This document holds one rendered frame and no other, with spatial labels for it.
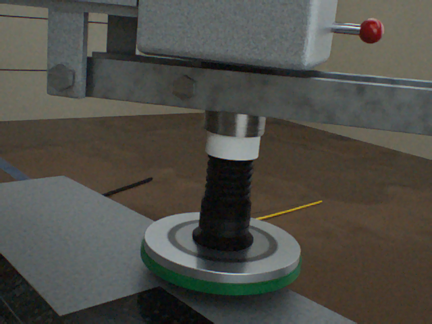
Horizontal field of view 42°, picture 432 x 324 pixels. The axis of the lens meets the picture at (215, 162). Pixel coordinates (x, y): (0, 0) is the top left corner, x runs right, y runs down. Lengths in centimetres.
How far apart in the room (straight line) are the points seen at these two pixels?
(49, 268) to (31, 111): 518
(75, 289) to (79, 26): 33
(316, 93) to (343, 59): 594
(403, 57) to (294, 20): 556
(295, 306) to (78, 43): 42
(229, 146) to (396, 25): 556
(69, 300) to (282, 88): 36
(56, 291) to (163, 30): 35
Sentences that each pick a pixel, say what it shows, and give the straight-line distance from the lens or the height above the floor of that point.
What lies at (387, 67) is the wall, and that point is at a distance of 625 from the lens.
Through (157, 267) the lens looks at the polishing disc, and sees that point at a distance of 72.
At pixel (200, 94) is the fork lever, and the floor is 108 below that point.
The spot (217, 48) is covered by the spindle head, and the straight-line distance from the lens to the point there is 62.
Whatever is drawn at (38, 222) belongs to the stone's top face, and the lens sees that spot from 97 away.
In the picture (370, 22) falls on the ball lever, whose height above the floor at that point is 118.
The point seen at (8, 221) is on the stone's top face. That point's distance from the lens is 97.
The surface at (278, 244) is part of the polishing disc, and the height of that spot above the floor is 88.
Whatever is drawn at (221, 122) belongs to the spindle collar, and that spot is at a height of 105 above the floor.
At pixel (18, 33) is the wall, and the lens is 582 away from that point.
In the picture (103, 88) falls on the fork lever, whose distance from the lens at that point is 73.
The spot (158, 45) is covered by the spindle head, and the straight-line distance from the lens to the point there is 64.
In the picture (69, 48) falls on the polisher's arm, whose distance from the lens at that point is 72.
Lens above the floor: 117
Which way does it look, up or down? 14 degrees down
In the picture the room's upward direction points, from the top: 6 degrees clockwise
